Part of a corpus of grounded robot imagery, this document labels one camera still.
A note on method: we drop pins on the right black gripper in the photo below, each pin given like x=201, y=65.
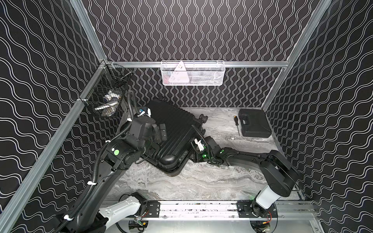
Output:
x=195, y=157

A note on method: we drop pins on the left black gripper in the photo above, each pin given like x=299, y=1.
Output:
x=157, y=131

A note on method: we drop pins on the black ribbed hard-shell suitcase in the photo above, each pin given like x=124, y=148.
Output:
x=170, y=156

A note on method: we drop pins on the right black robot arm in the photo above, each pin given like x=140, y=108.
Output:
x=279, y=173

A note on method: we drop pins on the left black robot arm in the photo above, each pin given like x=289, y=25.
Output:
x=112, y=161

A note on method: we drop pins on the silver items in basket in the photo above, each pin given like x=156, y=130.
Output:
x=110, y=104

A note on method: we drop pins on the black plastic tool case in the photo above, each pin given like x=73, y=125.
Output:
x=254, y=123

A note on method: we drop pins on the white triangle label card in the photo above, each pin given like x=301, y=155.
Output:
x=179, y=76

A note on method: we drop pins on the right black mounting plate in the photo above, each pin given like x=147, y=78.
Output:
x=250, y=209

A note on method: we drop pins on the black mounting plate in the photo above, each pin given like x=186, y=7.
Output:
x=148, y=209
x=250, y=209

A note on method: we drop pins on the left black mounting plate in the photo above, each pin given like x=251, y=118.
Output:
x=148, y=209

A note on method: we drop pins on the black-handled screwdriver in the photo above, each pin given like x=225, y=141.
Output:
x=236, y=120

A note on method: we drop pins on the black wire mesh basket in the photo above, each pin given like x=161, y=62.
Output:
x=113, y=77

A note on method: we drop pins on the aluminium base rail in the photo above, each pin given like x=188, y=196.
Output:
x=227, y=210

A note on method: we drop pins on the clear plastic wall bin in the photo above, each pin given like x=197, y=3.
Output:
x=200, y=72

